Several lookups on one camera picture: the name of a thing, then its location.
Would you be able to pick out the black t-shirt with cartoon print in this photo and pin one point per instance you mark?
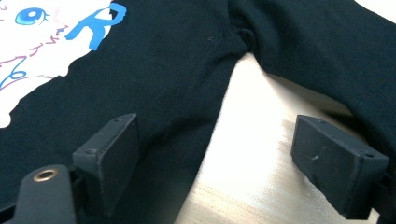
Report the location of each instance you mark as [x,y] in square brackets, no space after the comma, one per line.
[174,62]

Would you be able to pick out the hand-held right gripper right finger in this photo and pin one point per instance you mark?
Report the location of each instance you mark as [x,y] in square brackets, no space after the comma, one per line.
[336,168]

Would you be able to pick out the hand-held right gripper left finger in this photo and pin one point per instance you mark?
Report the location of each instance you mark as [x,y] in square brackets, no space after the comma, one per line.
[118,155]

